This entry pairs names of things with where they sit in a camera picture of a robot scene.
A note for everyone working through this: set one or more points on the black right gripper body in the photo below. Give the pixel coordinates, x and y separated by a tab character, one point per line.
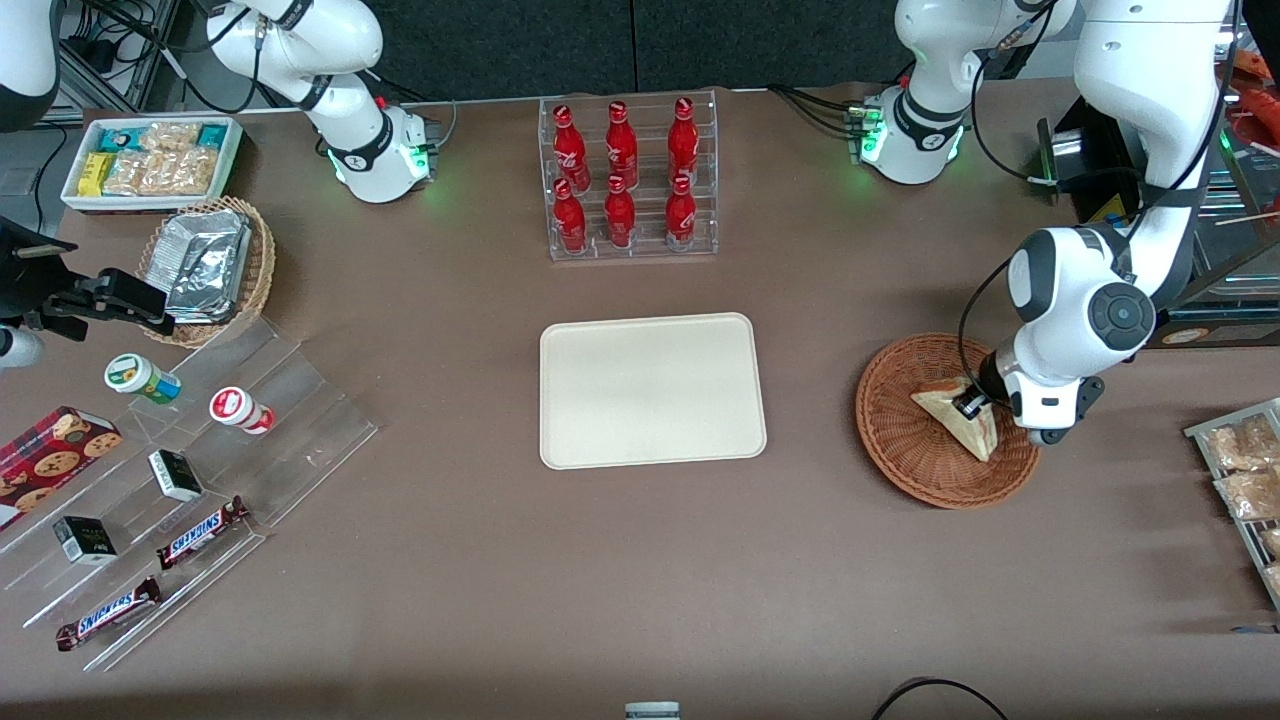
28	284

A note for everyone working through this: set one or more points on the triangular sandwich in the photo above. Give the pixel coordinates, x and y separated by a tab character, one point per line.
975	438

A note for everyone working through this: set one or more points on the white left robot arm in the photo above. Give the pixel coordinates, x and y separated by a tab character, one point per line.
1150	120

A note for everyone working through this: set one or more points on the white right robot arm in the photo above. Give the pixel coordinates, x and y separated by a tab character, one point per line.
350	110

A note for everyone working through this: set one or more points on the brown wicker basket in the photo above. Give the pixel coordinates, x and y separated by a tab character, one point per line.
900	440

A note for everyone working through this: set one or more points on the light wicker basket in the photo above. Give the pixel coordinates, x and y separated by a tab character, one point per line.
258	270

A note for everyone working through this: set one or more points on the cream plastic tray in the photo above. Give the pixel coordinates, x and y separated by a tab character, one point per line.
652	390

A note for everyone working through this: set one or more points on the silver foil packet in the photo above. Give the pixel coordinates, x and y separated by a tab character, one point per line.
205	230
205	285

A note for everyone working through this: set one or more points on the green lid jar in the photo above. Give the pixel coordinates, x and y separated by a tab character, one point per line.
132	375

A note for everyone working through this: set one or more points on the white plastic snack bin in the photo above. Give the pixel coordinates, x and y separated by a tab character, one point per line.
75	200

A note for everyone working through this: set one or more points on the yellow snack packet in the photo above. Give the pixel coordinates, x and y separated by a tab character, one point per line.
95	175

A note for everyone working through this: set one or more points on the clear cracker packet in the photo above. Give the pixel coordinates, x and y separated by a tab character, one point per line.
185	172
170	137
127	173

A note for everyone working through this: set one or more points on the red tartan cookie box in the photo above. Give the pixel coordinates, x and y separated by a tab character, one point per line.
50	460

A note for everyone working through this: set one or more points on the red lid jar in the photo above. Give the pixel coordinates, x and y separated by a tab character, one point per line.
232	406

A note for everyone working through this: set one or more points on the teal snack packet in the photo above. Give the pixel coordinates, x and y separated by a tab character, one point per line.
211	136
118	138

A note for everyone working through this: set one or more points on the small black box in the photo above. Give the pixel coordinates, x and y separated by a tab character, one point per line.
85	540
175	475

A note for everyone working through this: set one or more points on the clear bag of snacks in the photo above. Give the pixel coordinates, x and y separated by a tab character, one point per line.
1250	495
1272	542
1274	582
1245	445

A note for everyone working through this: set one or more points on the clear acrylic stepped shelf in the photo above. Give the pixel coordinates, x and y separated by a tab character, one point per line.
300	430

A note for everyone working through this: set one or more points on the brown Snickers bar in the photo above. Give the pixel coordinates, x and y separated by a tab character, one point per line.
200	533
108	613

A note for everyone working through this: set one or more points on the red cola bottle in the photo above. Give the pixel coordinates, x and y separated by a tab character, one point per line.
681	215
621	148
620	218
570	222
683	145
571	150

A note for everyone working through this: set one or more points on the clear acrylic bottle rack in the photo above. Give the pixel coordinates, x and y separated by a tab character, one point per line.
650	250

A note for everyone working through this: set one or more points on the small grey device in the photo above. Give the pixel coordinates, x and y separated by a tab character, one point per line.
652	711

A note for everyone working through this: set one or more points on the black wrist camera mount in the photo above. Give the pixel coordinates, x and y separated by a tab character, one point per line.
1088	400

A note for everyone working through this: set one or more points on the grey wrist camera cylinder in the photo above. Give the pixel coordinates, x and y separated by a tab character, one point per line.
18	347

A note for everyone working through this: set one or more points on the aluminium frame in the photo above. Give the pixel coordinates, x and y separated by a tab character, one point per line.
110	60

